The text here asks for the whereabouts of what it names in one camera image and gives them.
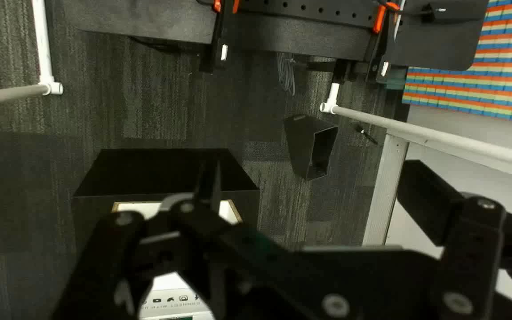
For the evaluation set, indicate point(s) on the white PVC pipe with joint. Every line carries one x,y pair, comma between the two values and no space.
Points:
44,47

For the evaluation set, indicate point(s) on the colourful striped Lego board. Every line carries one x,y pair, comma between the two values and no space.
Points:
506,65

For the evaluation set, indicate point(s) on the white desk leg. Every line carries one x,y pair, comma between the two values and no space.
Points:
387,189

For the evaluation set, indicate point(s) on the white box with black lettering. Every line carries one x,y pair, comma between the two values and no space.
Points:
174,299

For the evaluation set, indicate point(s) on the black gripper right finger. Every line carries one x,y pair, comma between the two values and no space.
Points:
476,260

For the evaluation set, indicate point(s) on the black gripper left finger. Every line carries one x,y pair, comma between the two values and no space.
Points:
115,260

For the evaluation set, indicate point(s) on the black perforated robot table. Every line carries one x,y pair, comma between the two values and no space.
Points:
303,24

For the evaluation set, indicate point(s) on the white PVC pole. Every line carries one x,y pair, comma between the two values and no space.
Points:
446,137

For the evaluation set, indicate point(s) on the black flat panel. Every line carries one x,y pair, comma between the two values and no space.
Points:
440,36

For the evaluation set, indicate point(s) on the black waste bin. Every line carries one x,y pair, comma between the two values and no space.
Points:
312,145

